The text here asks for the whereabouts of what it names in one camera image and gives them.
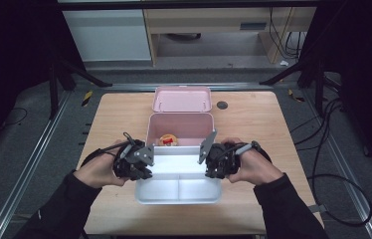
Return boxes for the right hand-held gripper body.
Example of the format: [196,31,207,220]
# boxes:
[197,129,242,179]

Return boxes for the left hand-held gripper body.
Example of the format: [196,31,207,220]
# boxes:
[112,138,155,181]

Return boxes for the round yellow red-label container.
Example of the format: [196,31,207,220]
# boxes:
[158,133,180,147]

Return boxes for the white divided tray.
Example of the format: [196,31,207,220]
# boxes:
[135,144,223,205]

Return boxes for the pink storage box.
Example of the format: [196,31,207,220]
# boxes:
[144,86,216,157]

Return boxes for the person's right hand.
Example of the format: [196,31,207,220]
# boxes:
[222,136,284,186]

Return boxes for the person's left hand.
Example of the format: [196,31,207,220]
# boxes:
[74,138,132,189]

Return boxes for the yellow black tape strip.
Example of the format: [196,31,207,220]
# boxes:
[81,91,94,108]
[287,89,306,103]

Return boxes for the black stand legs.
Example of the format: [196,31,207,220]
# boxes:
[259,59,342,118]
[48,59,113,120]

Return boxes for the white cabinet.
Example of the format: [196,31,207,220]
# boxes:
[62,9,152,63]

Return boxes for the light wooden desk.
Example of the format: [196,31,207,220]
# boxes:
[143,7,317,66]

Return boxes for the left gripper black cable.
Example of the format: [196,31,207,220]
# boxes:
[80,131,136,168]

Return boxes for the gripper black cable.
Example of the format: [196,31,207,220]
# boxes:
[80,131,136,168]
[232,98,372,229]

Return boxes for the aluminium floor rail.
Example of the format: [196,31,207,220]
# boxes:
[102,83,275,93]
[301,89,372,239]
[0,91,73,239]

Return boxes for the thin black floor cable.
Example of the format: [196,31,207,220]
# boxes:
[0,107,29,129]

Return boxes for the black hanging cables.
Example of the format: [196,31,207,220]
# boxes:
[268,7,307,60]

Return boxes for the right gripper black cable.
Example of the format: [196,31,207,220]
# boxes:
[232,98,372,229]

